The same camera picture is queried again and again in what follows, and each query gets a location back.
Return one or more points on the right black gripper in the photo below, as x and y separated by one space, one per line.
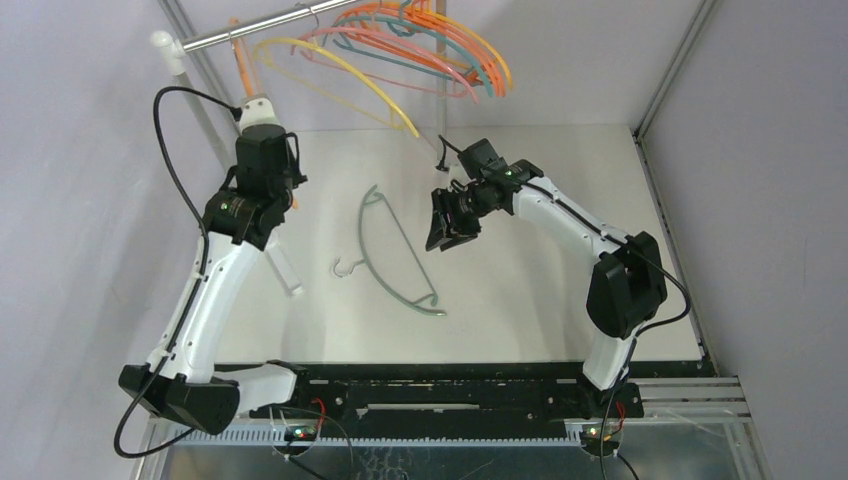
454 212

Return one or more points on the pink wire-hook hanger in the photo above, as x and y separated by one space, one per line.
393 49

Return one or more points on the orange plastic hanger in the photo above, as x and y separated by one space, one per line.
392 14
437 40

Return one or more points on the pale yellow wire-hook hanger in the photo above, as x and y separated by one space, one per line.
320 89

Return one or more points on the yellow-orange plastic hanger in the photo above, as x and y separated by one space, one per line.
494 72

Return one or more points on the light orange wire-hook hanger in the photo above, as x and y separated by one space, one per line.
267 158

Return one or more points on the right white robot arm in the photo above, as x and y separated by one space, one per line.
625 283

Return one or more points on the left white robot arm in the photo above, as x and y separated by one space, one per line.
179 381

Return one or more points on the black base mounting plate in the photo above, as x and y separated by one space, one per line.
467 401

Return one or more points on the left small circuit board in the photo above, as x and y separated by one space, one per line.
300 434

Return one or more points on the small circuit board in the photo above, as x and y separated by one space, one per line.
300 434
596 434

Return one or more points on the right small circuit board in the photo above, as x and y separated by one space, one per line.
596 434

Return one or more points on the grey-green wire-hook hanger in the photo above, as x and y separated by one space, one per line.
386 252

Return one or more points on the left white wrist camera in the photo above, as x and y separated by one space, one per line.
257 110

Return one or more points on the aluminium rail frame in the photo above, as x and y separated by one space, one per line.
687 402

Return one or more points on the white clothes rack frame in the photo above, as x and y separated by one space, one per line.
173 52

